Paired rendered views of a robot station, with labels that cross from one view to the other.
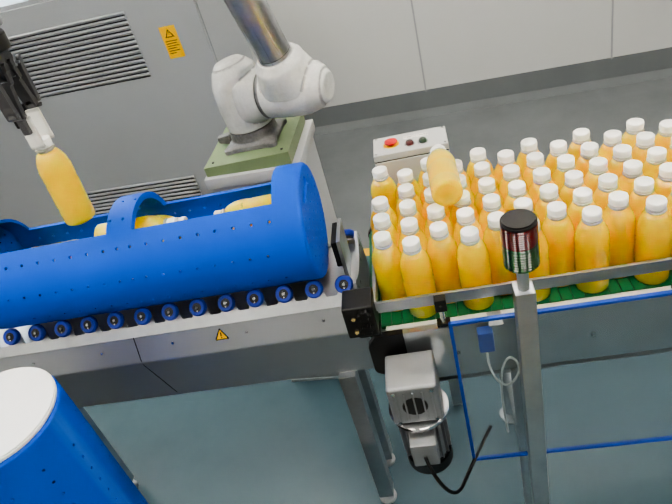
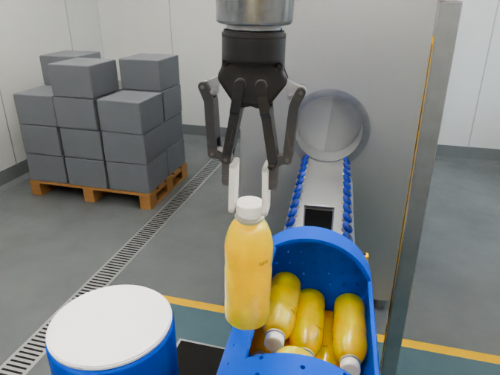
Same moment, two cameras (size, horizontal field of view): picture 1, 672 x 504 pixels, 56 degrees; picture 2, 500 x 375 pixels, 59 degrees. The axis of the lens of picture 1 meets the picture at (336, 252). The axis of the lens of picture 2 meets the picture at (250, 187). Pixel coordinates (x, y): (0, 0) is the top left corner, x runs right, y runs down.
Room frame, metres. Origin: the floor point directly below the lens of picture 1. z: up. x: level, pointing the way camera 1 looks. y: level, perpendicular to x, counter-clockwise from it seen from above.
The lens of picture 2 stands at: (1.32, -0.02, 1.73)
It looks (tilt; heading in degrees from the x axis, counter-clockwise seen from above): 24 degrees down; 89
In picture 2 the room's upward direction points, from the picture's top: straight up
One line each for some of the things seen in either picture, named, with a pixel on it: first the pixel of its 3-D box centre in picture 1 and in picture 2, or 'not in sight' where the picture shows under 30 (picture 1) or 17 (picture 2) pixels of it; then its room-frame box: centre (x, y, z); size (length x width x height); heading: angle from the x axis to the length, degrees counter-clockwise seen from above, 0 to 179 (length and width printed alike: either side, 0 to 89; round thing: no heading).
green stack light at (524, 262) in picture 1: (520, 252); not in sight; (0.86, -0.31, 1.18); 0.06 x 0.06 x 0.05
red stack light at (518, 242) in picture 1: (519, 232); not in sight; (0.86, -0.31, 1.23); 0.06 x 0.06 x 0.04
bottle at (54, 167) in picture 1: (63, 183); (248, 267); (1.33, 0.53, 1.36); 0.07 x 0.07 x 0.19
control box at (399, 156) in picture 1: (412, 156); not in sight; (1.54, -0.28, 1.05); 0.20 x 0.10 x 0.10; 78
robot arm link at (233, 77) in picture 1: (241, 91); not in sight; (1.97, 0.14, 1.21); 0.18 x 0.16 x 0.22; 59
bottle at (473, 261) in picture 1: (474, 270); not in sight; (1.07, -0.28, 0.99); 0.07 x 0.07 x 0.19
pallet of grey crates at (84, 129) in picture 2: not in sight; (105, 125); (0.07, 3.96, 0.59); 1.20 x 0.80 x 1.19; 164
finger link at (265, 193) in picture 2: (39, 123); (265, 188); (1.35, 0.52, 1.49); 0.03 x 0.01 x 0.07; 78
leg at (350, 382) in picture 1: (369, 439); not in sight; (1.24, 0.07, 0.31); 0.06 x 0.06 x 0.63; 78
